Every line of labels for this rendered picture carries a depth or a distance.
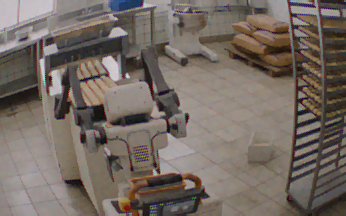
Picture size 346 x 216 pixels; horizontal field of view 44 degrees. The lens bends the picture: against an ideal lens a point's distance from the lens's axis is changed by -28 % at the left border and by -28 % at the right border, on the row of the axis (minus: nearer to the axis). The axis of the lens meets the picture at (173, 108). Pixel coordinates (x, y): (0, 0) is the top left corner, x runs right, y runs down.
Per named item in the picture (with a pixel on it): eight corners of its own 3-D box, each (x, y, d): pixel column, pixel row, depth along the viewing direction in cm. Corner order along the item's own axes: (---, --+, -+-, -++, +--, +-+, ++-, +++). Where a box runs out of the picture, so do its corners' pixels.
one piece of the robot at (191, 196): (204, 215, 246) (213, 189, 230) (134, 228, 235) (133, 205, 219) (197, 200, 253) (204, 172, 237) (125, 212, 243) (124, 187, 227)
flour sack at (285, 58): (275, 69, 658) (275, 58, 652) (256, 60, 691) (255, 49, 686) (305, 62, 692) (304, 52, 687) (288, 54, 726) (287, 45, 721)
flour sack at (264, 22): (243, 24, 715) (242, 13, 709) (262, 22, 736) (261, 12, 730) (277, 35, 659) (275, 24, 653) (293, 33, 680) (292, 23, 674)
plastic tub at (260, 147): (253, 147, 484) (253, 130, 478) (273, 147, 478) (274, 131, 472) (246, 162, 457) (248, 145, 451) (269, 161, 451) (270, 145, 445)
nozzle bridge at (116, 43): (44, 84, 418) (43, 47, 406) (119, 66, 439) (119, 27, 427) (46, 96, 389) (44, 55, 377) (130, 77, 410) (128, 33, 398)
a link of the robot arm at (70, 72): (64, 60, 291) (78, 58, 295) (60, 78, 300) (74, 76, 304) (78, 118, 264) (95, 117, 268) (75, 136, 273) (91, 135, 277)
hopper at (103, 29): (50, 45, 407) (51, 30, 402) (110, 29, 423) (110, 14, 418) (53, 52, 381) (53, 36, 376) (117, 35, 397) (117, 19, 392)
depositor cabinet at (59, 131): (46, 134, 533) (39, 59, 502) (103, 124, 553) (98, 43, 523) (64, 188, 419) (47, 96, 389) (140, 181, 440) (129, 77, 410)
